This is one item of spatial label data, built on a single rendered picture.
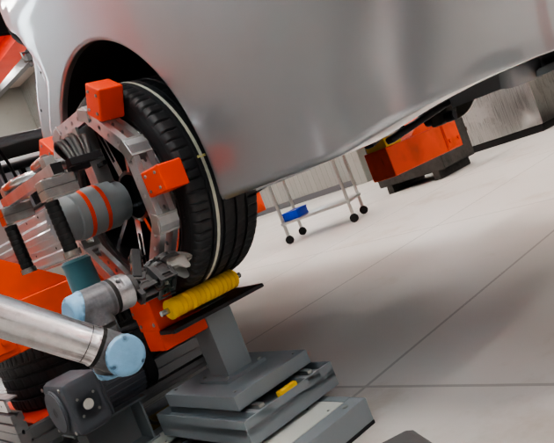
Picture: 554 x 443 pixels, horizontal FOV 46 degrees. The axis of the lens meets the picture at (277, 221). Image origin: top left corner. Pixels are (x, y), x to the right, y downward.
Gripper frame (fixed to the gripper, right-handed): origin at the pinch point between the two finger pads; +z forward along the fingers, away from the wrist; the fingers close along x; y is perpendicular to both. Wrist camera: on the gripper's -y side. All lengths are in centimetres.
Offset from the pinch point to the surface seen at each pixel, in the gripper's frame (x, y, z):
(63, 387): -48, -14, -29
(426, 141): -46, -45, 210
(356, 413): -28, 54, 20
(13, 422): -75, -30, -39
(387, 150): -44, -47, 175
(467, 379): -21, 69, 52
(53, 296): -45, -46, -15
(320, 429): -27, 51, 8
